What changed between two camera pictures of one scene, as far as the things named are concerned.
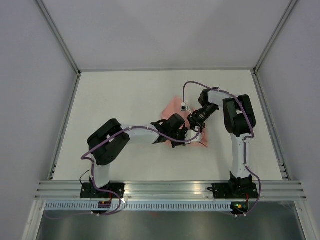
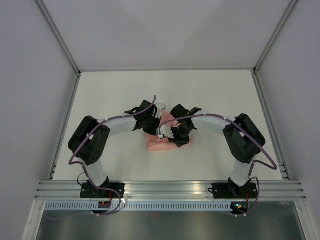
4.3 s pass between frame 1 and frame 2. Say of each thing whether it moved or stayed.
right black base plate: stayed
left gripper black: moved
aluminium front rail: stayed
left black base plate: stayed
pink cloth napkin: moved
